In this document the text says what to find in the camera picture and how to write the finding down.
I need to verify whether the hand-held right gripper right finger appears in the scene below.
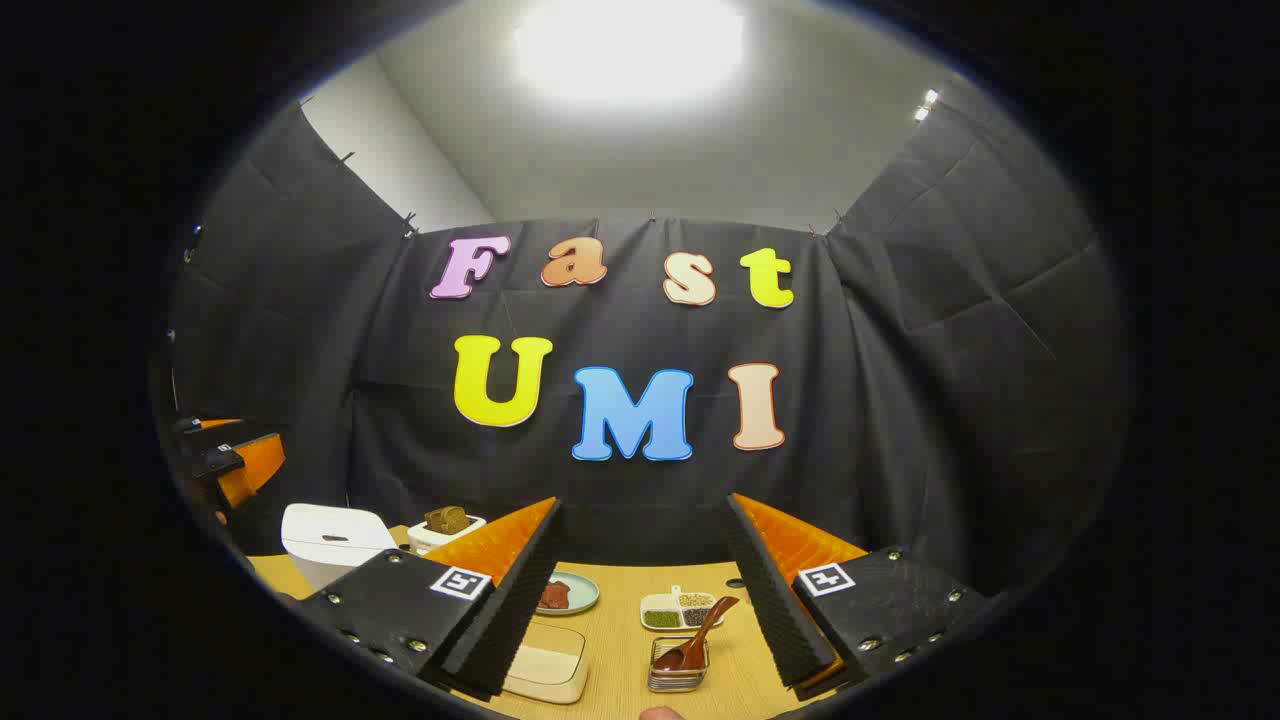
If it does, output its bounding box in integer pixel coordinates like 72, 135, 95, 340
724, 492, 991, 701

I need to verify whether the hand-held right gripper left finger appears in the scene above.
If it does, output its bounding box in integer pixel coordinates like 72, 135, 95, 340
297, 496, 563, 701

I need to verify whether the brown wooden spoon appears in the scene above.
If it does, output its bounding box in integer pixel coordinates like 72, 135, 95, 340
653, 596, 741, 672

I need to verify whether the clear box of rice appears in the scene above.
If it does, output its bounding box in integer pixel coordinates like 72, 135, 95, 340
500, 620, 591, 705

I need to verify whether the clear wire chopstick holder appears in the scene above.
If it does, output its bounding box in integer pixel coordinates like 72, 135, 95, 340
647, 636, 711, 694

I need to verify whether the white rice cooker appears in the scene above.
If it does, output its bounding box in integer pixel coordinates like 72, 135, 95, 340
281, 503, 399, 591

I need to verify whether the pale green plate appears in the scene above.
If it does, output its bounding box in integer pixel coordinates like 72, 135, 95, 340
536, 571, 601, 616

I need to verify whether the white toaster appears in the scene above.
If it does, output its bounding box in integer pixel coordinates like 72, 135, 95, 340
407, 507, 487, 556

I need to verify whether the white divided bean dish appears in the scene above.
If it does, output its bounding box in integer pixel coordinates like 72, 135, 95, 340
640, 587, 723, 632

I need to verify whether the black backdrop cloth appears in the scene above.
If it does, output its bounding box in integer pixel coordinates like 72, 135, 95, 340
165, 95, 1136, 601

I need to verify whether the bright ceiling light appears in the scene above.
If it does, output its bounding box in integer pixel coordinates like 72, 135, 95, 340
515, 0, 746, 101

